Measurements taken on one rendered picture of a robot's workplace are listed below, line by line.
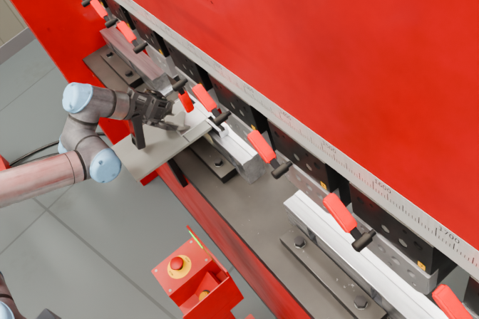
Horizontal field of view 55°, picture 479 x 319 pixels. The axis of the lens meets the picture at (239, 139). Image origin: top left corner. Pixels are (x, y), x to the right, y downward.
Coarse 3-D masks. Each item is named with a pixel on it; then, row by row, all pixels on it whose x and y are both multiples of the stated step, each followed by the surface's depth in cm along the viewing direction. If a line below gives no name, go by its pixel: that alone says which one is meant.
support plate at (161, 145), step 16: (176, 112) 141; (144, 128) 139; (192, 128) 134; (208, 128) 132; (128, 144) 137; (160, 144) 133; (176, 144) 131; (128, 160) 132; (144, 160) 130; (160, 160) 129; (144, 176) 127
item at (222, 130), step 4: (192, 96) 144; (192, 100) 143; (196, 100) 142; (212, 116) 135; (212, 124) 133; (224, 124) 132; (212, 128) 134; (216, 128) 131; (220, 128) 132; (224, 128) 132; (216, 132) 133; (220, 132) 131; (224, 132) 132; (228, 132) 133; (220, 136) 132; (224, 136) 133
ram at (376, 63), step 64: (192, 0) 75; (256, 0) 57; (320, 0) 46; (384, 0) 38; (448, 0) 33; (256, 64) 70; (320, 64) 54; (384, 64) 44; (448, 64) 37; (320, 128) 65; (384, 128) 51; (448, 128) 42; (448, 192) 48; (448, 256) 56
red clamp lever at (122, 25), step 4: (120, 24) 121; (124, 24) 122; (120, 28) 121; (124, 28) 121; (128, 28) 122; (124, 32) 121; (128, 32) 121; (132, 32) 122; (128, 36) 121; (132, 36) 121; (128, 40) 121; (132, 40) 121; (136, 44) 122; (140, 44) 121; (144, 44) 122; (136, 48) 121; (140, 48) 121; (144, 48) 122; (136, 52) 121
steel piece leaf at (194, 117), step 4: (196, 108) 139; (192, 112) 138; (196, 112) 138; (200, 112) 137; (188, 116) 138; (192, 116) 137; (196, 116) 137; (200, 116) 136; (204, 116) 136; (188, 120) 136; (192, 120) 136; (196, 120) 135; (200, 120) 135; (184, 124) 136; (188, 124) 135; (192, 124) 135; (196, 124) 134; (180, 132) 134; (184, 132) 133
